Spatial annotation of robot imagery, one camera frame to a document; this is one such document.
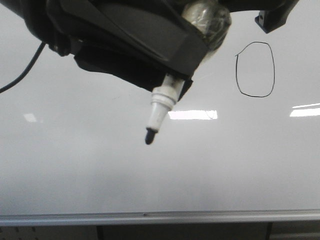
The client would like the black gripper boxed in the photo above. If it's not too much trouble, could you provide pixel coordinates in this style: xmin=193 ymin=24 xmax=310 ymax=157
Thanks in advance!
xmin=0 ymin=0 xmax=194 ymax=101

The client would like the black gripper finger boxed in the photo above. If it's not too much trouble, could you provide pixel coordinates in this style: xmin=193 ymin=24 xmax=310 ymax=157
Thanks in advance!
xmin=62 ymin=0 xmax=209 ymax=77

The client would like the whiteboard marker with label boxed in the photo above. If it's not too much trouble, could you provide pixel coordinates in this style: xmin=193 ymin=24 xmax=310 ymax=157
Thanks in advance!
xmin=145 ymin=0 xmax=232 ymax=145

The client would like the white whiteboard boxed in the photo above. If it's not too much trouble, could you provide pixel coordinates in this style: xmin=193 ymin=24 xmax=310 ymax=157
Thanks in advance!
xmin=0 ymin=0 xmax=320 ymax=215

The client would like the black thin cable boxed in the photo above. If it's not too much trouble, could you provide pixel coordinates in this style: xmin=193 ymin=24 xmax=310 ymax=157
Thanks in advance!
xmin=0 ymin=41 xmax=47 ymax=94

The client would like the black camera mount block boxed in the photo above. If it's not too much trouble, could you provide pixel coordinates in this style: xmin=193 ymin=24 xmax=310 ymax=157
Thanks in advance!
xmin=218 ymin=0 xmax=299 ymax=34

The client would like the aluminium whiteboard tray rail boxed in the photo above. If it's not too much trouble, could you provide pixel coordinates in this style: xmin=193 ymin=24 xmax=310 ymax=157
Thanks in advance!
xmin=0 ymin=209 xmax=320 ymax=227

